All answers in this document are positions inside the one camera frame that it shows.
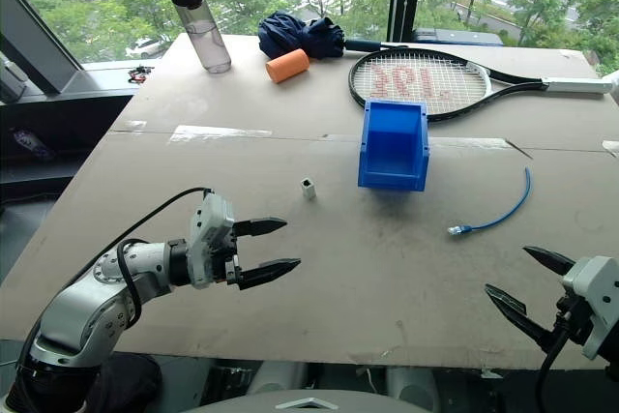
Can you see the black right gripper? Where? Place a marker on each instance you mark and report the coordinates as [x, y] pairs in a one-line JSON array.
[[581, 327]]

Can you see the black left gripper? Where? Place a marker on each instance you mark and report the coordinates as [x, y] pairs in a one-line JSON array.
[[231, 244]]

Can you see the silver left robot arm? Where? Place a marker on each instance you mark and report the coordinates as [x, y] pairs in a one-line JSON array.
[[82, 309]]

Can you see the small white adapter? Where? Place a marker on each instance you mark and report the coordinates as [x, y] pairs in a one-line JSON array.
[[307, 187]]

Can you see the white rounded shape under table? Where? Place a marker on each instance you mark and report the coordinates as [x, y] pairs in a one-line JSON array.
[[411, 386], [278, 379]]

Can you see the grey robot torso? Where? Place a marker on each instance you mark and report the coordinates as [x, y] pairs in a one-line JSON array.
[[309, 402]]

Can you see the blue plastic storage bin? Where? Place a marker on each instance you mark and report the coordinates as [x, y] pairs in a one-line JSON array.
[[394, 147]]

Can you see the orange foam cylinder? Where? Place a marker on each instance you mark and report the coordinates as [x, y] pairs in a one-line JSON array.
[[287, 65]]

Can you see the navy folded umbrella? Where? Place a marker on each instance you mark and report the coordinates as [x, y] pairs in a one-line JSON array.
[[300, 36]]

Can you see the small red and black object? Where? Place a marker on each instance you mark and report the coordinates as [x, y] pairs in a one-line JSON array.
[[139, 72]]

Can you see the clear bottle with black cap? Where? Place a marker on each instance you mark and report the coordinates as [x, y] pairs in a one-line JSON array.
[[203, 31]]

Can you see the black and white tennis racket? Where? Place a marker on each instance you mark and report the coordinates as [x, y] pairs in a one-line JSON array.
[[421, 81]]

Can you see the white car outside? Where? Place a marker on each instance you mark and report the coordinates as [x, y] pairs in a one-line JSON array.
[[142, 47]]

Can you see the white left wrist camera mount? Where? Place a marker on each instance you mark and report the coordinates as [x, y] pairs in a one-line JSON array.
[[210, 234]]

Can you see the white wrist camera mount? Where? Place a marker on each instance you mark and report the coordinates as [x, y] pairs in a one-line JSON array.
[[210, 234], [597, 294]]

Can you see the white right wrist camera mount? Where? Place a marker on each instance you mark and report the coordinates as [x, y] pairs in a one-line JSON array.
[[597, 294]]

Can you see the grey slanted window frame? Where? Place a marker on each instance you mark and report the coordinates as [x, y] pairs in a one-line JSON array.
[[36, 43]]

